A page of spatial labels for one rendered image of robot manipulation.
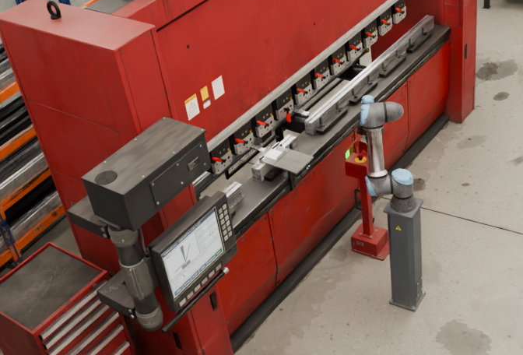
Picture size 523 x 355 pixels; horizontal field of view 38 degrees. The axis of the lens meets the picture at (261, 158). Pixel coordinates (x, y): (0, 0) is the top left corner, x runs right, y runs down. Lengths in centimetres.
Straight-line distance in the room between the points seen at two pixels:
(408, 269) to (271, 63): 149
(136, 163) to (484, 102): 432
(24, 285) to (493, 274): 291
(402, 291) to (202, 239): 186
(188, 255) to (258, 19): 151
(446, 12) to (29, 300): 378
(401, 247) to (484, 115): 236
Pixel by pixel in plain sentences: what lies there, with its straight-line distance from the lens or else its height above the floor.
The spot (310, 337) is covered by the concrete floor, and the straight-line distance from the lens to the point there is 489.
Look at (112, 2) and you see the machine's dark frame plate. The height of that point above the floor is 230.
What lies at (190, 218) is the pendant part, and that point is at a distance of 333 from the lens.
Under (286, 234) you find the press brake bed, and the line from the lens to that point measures 485.
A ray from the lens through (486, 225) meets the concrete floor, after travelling 560.
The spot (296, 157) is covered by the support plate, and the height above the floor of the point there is 100.
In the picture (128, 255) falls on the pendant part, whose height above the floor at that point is 157.
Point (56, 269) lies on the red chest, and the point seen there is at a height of 98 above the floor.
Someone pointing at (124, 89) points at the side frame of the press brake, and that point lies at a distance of 332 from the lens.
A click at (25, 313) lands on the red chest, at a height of 98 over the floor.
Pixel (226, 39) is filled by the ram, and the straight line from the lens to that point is 408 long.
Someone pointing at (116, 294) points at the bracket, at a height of 121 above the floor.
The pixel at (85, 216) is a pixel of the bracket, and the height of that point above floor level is 170.
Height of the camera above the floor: 365
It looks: 35 degrees down
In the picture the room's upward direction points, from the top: 10 degrees counter-clockwise
